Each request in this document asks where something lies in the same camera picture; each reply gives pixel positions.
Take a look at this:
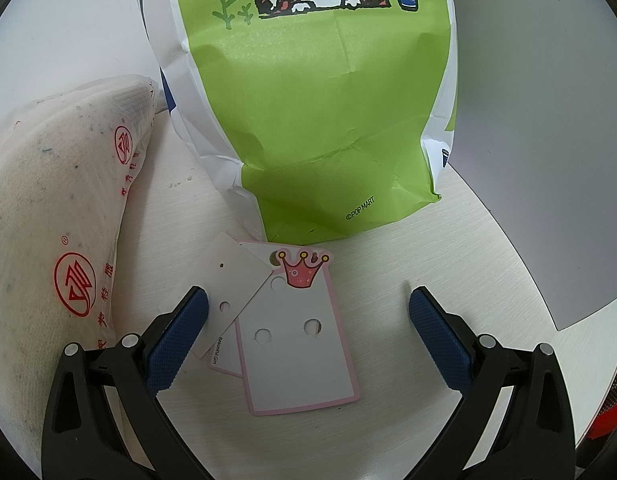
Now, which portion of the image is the red storage box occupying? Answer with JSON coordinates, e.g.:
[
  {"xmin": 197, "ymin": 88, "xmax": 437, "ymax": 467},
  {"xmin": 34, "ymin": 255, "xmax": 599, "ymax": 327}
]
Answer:
[{"xmin": 585, "ymin": 395, "xmax": 617, "ymax": 451}]

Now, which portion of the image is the plain white jewelry card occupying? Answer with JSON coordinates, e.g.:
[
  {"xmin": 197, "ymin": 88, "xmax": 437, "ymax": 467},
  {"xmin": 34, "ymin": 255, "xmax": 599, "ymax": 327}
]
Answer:
[{"xmin": 191, "ymin": 231, "xmax": 273, "ymax": 360}]

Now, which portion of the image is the green cartoon paper bag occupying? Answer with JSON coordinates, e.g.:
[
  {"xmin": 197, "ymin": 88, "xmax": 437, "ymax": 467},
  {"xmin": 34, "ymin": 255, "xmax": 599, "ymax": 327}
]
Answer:
[{"xmin": 130, "ymin": 0, "xmax": 459, "ymax": 243}]

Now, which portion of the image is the crown print jewelry card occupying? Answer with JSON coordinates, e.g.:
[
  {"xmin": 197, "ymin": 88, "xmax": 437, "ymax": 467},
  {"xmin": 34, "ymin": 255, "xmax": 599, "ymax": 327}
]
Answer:
[{"xmin": 236, "ymin": 247, "xmax": 360, "ymax": 417}]

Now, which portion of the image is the plastic bag with white cloth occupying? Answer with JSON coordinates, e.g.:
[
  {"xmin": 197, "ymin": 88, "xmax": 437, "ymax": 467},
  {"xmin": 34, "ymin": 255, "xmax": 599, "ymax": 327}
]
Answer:
[{"xmin": 0, "ymin": 74, "xmax": 156, "ymax": 461}]

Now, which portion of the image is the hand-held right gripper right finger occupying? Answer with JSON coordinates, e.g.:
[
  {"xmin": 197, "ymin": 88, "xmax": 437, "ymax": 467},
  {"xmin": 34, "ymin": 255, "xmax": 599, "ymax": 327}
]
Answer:
[{"xmin": 408, "ymin": 286, "xmax": 575, "ymax": 480}]

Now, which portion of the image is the pink-edged white card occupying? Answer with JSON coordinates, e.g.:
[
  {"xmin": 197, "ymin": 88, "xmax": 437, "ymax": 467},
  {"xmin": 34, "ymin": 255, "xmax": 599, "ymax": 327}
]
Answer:
[{"xmin": 208, "ymin": 241, "xmax": 289, "ymax": 377}]

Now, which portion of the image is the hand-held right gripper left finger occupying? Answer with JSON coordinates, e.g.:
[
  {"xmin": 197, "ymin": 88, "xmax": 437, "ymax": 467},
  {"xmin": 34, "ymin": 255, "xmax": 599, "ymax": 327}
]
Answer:
[{"xmin": 41, "ymin": 285, "xmax": 210, "ymax": 480}]

